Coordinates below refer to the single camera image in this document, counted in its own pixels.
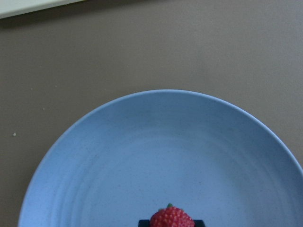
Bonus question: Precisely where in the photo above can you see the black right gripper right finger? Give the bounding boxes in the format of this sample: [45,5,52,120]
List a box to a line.
[194,219,204,227]

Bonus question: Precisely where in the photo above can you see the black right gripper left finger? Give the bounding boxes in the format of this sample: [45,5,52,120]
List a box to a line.
[138,219,150,227]

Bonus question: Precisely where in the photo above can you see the red strawberry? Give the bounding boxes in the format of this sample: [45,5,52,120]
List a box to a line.
[149,203,195,227]

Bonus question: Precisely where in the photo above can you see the blue plate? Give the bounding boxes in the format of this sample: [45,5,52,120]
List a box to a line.
[18,90,303,227]

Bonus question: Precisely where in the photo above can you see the cream rabbit tray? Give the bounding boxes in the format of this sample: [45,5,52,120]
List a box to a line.
[0,0,81,19]

